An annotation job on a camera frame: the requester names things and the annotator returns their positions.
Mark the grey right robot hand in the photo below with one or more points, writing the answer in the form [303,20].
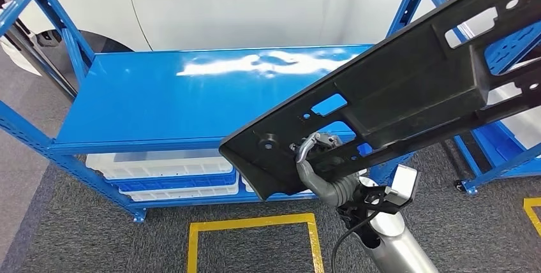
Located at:
[306,180]

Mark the black plastic panel part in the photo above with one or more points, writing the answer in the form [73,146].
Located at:
[401,85]

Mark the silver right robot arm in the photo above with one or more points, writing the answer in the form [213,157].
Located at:
[393,241]

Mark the blue metal shelf rack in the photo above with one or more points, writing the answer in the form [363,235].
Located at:
[498,157]
[148,102]

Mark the white car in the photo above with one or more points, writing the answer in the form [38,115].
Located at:
[219,5]

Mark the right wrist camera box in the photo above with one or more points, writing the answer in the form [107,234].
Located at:
[403,184]

